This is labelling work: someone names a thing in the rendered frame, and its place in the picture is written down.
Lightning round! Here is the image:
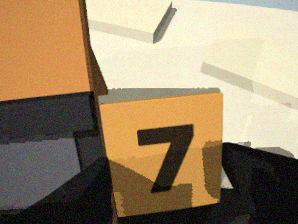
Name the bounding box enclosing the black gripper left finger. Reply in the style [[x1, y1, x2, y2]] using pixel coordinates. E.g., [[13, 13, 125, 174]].
[[0, 156, 112, 224]]

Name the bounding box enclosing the orange square tile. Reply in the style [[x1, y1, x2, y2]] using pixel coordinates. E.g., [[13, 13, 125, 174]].
[[100, 91, 224, 217]]

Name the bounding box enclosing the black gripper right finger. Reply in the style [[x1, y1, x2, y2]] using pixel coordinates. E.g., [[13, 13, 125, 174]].
[[221, 142, 298, 224]]

